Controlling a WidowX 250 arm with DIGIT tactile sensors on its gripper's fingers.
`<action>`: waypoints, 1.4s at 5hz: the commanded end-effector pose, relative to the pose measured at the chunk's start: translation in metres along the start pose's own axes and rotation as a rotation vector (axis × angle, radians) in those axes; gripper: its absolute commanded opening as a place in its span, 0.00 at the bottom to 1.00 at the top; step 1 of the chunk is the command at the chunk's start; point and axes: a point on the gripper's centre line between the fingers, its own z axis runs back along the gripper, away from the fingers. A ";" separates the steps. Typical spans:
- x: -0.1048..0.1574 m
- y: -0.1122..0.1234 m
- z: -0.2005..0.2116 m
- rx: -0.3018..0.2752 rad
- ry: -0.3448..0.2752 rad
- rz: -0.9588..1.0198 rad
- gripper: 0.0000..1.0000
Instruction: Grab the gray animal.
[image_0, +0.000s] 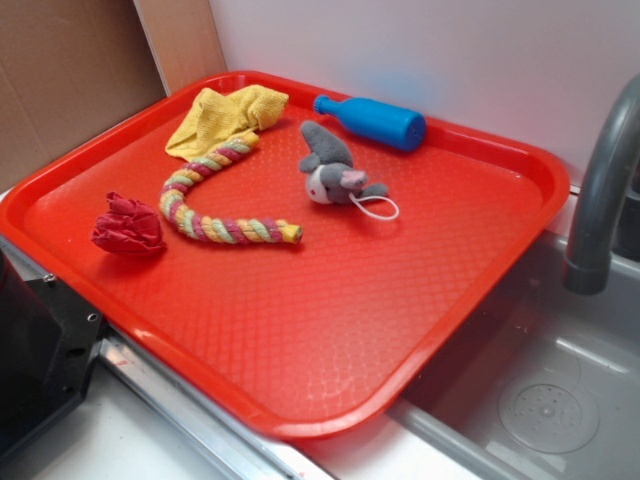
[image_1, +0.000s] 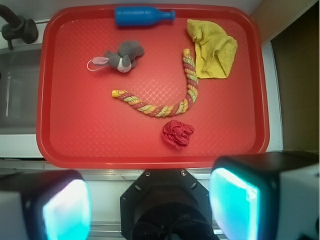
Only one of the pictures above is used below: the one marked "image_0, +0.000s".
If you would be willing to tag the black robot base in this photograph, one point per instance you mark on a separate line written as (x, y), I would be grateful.
(50, 338)

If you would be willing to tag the gray sink basin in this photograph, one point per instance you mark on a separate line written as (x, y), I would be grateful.
(538, 382)

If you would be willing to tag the yellow cloth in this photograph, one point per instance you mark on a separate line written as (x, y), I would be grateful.
(215, 118)

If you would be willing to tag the red crumpled cloth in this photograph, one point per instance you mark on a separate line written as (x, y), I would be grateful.
(129, 227)

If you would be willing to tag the brown cardboard panel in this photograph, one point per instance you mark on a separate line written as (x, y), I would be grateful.
(71, 70)

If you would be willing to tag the red plastic tray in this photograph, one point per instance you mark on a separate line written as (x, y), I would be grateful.
(305, 340)

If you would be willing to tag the blue plastic bottle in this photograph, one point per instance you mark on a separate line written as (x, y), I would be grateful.
(390, 125)

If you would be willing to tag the multicolour braided rope toy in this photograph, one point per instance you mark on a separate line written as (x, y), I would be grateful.
(173, 206)

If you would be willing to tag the gray plush animal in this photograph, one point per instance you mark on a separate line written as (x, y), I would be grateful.
(331, 177)

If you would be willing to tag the gray faucet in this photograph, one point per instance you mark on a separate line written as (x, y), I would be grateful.
(606, 218)

